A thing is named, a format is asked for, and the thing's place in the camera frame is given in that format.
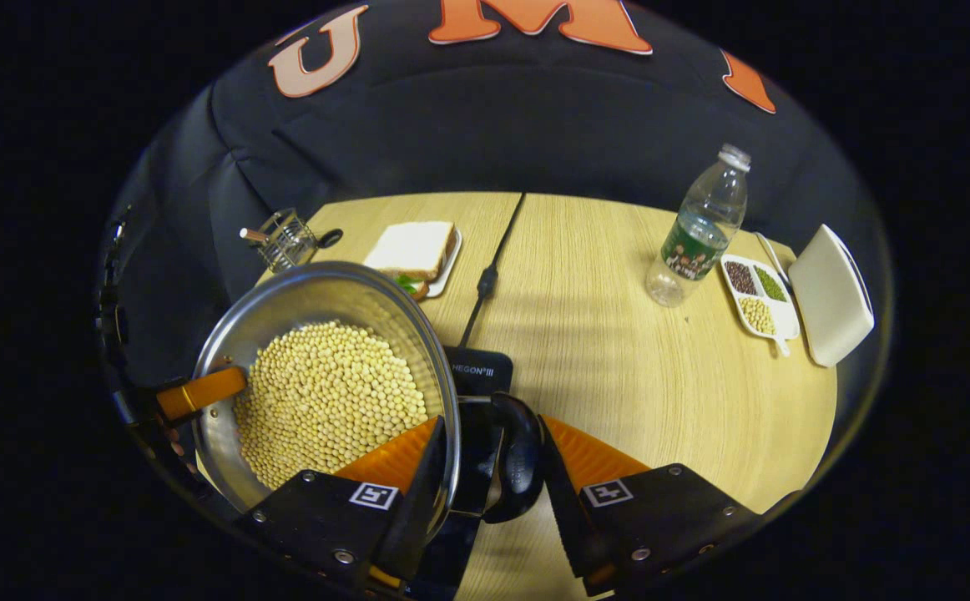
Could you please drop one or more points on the white divided bean dish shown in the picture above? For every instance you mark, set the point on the white divided bean dish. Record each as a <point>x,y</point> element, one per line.
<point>777,313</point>

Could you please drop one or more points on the white toaster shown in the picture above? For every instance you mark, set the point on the white toaster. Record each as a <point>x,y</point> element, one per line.
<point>827,300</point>

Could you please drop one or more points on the black induction cooktop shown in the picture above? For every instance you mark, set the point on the black induction cooktop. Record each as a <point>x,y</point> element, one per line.
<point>481,371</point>

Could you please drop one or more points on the white bread sandwich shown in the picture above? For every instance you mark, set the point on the white bread sandwich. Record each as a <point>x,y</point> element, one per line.
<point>410,246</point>

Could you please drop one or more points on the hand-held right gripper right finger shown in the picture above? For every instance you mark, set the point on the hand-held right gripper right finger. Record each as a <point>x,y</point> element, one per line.
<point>568,509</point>

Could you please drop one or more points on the clear plastic water bottle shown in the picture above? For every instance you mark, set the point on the clear plastic water bottle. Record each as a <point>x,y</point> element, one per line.
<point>698,242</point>

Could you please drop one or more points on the pile of yellow soybeans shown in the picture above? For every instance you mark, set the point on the pile of yellow soybeans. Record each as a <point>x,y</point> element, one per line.
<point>326,401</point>

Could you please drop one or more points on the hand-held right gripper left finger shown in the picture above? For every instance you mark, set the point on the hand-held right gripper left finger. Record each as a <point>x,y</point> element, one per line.
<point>418,509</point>

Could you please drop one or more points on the small white plate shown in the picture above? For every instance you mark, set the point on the small white plate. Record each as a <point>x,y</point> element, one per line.
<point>449,259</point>

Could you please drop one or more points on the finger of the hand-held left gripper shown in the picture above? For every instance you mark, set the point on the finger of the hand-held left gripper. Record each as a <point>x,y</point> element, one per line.
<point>201,392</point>

